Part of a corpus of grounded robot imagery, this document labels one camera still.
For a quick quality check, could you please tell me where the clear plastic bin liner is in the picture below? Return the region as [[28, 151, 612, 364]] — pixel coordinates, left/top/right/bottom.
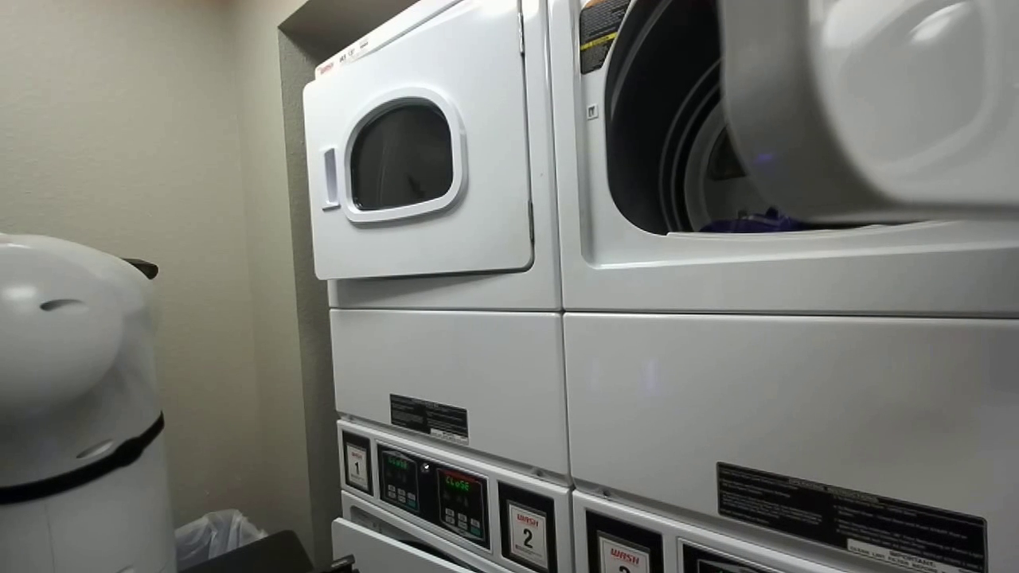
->
[[174, 509, 269, 571]]

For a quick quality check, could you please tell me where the white door handle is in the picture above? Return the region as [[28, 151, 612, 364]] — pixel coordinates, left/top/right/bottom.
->
[[321, 147, 342, 212]]

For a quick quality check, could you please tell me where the purple cloth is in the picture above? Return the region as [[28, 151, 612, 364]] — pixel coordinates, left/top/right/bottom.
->
[[700, 208, 809, 235]]

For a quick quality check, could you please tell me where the white stacked laundry machine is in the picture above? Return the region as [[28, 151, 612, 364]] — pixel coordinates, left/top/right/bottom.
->
[[548, 0, 1019, 573], [302, 0, 576, 573]]

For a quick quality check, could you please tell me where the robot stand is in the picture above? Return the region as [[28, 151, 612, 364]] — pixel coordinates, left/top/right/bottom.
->
[[180, 530, 317, 573]]

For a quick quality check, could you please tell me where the white dryer door with window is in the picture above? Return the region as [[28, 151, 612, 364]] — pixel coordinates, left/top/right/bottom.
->
[[302, 0, 535, 282]]

